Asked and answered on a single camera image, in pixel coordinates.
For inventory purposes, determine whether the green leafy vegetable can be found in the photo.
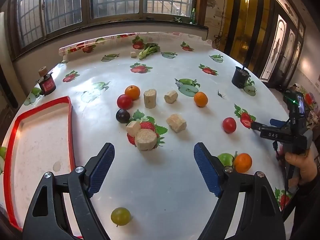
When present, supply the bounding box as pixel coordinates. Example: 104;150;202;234
138;43;160;60

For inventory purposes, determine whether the small beige cork block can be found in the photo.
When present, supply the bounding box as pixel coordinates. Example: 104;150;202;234
164;90;179;104

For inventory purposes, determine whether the large round beige cork block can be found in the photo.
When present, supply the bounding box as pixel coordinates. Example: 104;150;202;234
135;129;159;151

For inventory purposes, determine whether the tall beige cork cylinder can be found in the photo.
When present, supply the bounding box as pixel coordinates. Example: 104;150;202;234
143;89;157;109

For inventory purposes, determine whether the fruit printed tablecloth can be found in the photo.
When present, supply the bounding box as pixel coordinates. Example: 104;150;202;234
0;32;300;240

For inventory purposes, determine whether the dark purple plum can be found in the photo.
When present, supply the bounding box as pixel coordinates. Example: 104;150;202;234
115;109;131;124

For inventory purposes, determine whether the wide beige cork block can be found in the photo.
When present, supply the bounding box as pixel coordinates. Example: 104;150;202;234
166;114;187;133

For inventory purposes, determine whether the orange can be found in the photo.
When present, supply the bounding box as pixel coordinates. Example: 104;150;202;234
124;85;141;100
194;92;209;107
233;153;253;173

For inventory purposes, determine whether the glass panelled door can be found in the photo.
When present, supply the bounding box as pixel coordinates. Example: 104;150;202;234
259;0;307;88

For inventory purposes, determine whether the person's right hand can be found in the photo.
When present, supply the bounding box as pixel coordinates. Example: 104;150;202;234
284;151;318;185

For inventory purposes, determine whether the black cup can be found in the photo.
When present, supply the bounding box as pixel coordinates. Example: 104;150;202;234
231;66;250;88

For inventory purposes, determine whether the barred window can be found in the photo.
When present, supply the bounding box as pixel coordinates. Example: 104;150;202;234
7;0;209;55

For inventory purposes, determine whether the red plum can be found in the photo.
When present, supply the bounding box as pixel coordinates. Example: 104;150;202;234
222;117;237;133
117;94;133;110

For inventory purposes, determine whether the red rimmed white tray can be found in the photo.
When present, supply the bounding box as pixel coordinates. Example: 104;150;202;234
4;95;83;239

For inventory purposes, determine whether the person's right forearm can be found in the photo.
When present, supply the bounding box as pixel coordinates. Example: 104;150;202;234
291;177;320;240

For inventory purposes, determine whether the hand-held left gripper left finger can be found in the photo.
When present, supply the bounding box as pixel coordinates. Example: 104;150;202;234
22;142;115;240

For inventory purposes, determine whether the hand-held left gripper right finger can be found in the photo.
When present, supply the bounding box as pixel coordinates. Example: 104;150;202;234
194;142;287;240

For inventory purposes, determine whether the floral printed cloth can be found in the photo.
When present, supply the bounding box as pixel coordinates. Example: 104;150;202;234
287;84;320;130

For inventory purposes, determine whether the hanging wall cable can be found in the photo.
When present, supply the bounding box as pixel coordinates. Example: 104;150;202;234
214;4;225;48

